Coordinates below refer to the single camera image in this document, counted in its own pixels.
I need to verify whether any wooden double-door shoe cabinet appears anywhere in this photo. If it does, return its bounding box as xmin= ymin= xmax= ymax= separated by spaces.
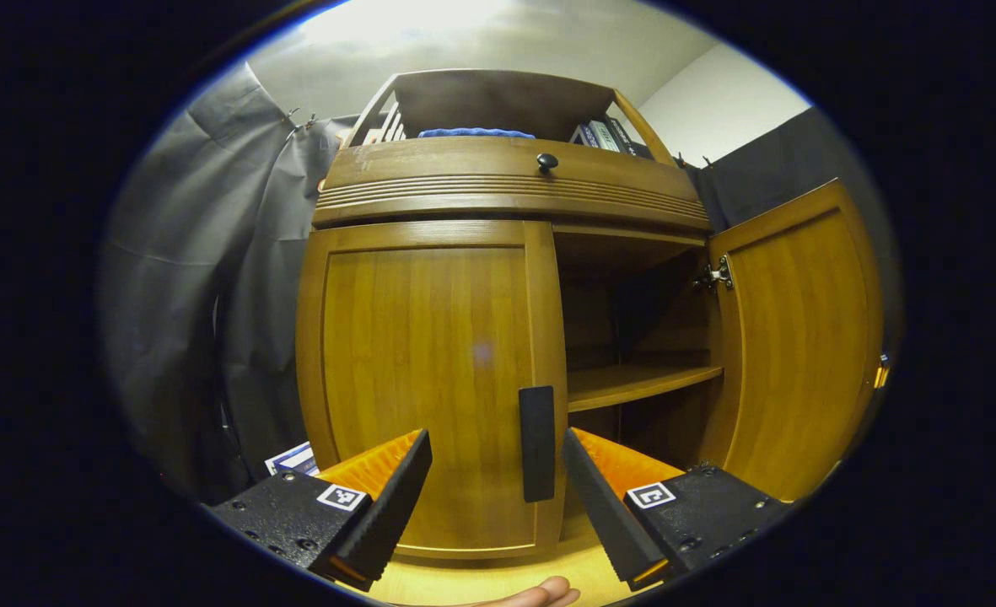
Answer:
xmin=295 ymin=69 xmax=726 ymax=561

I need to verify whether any metal door hinge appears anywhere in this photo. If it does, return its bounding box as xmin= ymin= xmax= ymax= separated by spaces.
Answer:
xmin=693 ymin=255 xmax=735 ymax=293

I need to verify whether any wooden cabinet door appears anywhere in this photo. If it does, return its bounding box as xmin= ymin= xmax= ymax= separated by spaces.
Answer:
xmin=700 ymin=179 xmax=886 ymax=503
xmin=295 ymin=219 xmax=570 ymax=561

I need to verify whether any black door handle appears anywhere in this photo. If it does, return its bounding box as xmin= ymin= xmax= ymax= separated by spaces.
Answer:
xmin=519 ymin=386 xmax=556 ymax=503

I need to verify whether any wooden drawer front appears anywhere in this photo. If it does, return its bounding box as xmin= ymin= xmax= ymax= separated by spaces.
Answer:
xmin=312 ymin=137 xmax=712 ymax=231

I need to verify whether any white blue printed box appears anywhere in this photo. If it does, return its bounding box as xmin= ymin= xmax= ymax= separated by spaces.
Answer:
xmin=264 ymin=441 xmax=320 ymax=478

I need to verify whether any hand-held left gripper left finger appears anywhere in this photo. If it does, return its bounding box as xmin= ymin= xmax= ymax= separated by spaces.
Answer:
xmin=209 ymin=428 xmax=433 ymax=593

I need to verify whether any blue folded towel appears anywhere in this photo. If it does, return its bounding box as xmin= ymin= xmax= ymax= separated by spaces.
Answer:
xmin=417 ymin=127 xmax=536 ymax=140

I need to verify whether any black backdrop cloth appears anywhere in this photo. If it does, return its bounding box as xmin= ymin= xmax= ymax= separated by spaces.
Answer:
xmin=101 ymin=63 xmax=899 ymax=498

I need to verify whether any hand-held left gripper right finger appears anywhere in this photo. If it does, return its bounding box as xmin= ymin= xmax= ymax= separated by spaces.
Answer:
xmin=560 ymin=427 xmax=795 ymax=593

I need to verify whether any wooden inner shelf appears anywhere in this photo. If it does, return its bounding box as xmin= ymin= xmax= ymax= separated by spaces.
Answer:
xmin=567 ymin=364 xmax=724 ymax=414

